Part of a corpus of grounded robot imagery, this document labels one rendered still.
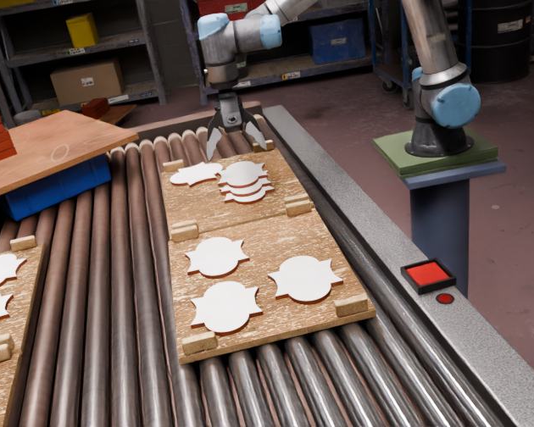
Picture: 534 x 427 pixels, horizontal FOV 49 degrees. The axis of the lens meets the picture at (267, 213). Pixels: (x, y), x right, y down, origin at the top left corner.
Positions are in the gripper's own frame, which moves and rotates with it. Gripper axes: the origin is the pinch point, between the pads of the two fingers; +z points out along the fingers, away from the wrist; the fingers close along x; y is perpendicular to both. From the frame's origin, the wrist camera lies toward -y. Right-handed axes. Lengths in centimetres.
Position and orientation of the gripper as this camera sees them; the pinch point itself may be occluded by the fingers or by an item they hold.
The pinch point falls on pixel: (237, 157)
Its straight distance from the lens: 153.1
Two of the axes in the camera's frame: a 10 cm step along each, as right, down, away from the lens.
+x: -9.8, 1.8, -0.3
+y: -1.1, -4.5, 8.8
